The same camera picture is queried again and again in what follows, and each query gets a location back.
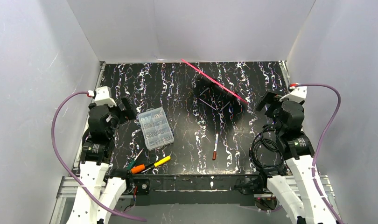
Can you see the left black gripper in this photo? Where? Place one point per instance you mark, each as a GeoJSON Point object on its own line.
{"type": "Point", "coordinates": [124, 108]}

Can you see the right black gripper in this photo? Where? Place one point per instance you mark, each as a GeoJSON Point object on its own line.
{"type": "Point", "coordinates": [267, 101]}

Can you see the white marker pen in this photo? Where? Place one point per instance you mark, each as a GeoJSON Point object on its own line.
{"type": "Point", "coordinates": [216, 142]}

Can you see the pink framed whiteboard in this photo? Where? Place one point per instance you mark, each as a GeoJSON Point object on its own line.
{"type": "Point", "coordinates": [215, 82]}

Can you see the brown marker cap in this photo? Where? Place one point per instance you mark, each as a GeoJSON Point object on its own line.
{"type": "Point", "coordinates": [214, 155]}

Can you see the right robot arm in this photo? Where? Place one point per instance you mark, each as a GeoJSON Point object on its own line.
{"type": "Point", "coordinates": [310, 205]}

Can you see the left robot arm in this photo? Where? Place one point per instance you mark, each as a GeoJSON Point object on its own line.
{"type": "Point", "coordinates": [98, 194]}

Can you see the clear plastic screw box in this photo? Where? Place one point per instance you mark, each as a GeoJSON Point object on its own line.
{"type": "Point", "coordinates": [155, 128]}

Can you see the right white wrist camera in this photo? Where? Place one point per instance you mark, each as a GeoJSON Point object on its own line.
{"type": "Point", "coordinates": [296, 93]}

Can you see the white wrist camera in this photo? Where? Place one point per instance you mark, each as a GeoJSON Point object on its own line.
{"type": "Point", "coordinates": [296, 93]}
{"type": "Point", "coordinates": [103, 97]}

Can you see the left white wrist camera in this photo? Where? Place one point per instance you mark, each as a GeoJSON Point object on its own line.
{"type": "Point", "coordinates": [103, 97]}

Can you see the green handled screwdriver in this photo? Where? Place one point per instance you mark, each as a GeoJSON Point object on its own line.
{"type": "Point", "coordinates": [133, 162]}

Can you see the orange handled screwdriver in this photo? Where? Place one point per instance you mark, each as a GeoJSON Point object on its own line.
{"type": "Point", "coordinates": [141, 168]}

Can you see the yellow handled screwdriver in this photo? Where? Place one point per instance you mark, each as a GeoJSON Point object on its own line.
{"type": "Point", "coordinates": [157, 163]}

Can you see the wire whiteboard stand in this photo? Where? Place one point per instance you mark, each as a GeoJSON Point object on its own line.
{"type": "Point", "coordinates": [215, 99]}

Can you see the aluminium frame rail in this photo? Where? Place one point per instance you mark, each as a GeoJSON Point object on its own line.
{"type": "Point", "coordinates": [187, 189]}

